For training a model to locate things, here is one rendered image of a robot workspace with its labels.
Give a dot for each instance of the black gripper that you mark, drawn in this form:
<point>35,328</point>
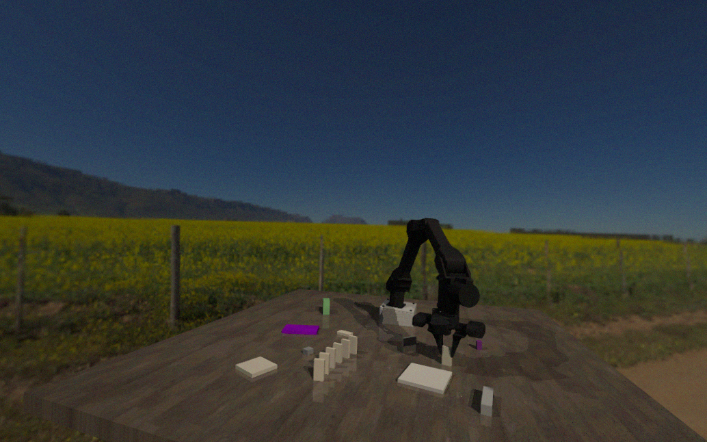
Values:
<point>472,329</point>

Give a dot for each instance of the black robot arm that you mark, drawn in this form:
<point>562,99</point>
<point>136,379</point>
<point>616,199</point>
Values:
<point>454,282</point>

